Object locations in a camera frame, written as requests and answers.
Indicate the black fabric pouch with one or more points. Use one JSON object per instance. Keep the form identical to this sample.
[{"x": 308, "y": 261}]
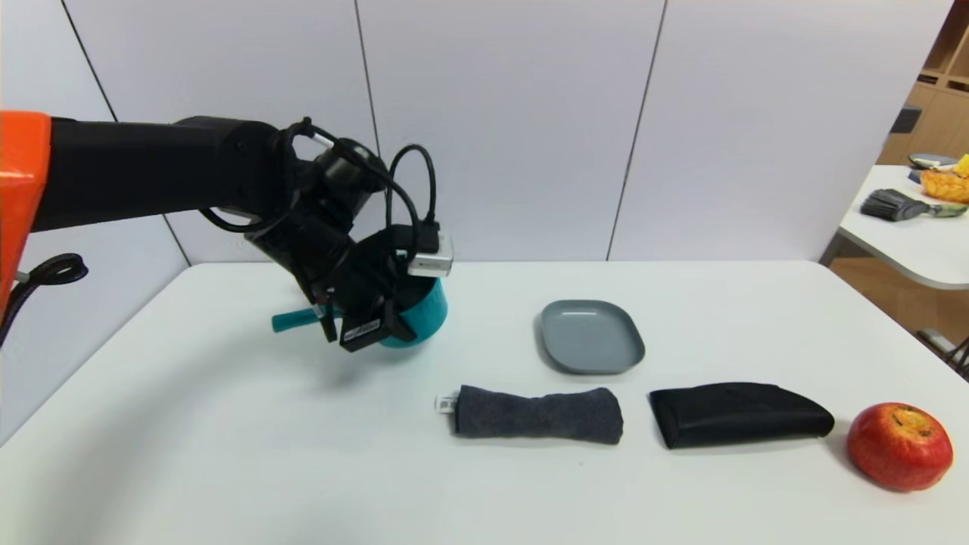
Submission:
[{"x": 734, "y": 415}]

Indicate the yellow woven basket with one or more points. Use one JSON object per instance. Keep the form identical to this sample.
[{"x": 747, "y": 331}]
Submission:
[{"x": 946, "y": 188}]

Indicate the grey bristle brush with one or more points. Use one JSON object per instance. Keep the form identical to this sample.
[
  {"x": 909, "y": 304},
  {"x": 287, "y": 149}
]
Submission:
[{"x": 892, "y": 206}]

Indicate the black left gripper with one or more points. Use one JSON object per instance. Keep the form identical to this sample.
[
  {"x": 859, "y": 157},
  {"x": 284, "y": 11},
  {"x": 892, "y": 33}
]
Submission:
[{"x": 362, "y": 331}]

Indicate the grey shallow plate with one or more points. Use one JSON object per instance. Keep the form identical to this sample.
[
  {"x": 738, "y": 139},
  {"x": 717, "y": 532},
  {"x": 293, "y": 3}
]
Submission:
[{"x": 931, "y": 160}]

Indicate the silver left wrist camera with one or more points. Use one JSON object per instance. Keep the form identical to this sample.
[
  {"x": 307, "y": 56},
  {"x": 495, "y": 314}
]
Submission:
[{"x": 433, "y": 257}]

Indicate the white side table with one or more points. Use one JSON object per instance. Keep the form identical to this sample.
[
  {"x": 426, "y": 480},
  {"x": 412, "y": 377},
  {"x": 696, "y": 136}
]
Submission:
[{"x": 912, "y": 242}]

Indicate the rolled dark grey towel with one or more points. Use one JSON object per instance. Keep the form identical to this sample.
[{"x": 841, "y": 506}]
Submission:
[{"x": 537, "y": 415}]

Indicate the wooden shelf unit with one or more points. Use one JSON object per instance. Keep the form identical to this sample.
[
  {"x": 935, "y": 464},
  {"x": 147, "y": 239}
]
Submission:
[{"x": 939, "y": 113}]

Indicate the red apple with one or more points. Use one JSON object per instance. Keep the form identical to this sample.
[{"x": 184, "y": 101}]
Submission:
[{"x": 897, "y": 450}]

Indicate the grey rounded square dish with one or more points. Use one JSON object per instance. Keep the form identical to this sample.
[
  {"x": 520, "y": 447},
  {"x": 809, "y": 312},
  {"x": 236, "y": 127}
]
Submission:
[{"x": 590, "y": 337}]

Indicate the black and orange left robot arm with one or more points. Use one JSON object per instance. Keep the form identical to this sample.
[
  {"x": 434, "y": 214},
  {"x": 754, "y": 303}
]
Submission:
[{"x": 151, "y": 170}]

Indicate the black chair base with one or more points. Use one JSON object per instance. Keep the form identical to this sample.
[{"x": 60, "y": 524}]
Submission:
[{"x": 946, "y": 350}]

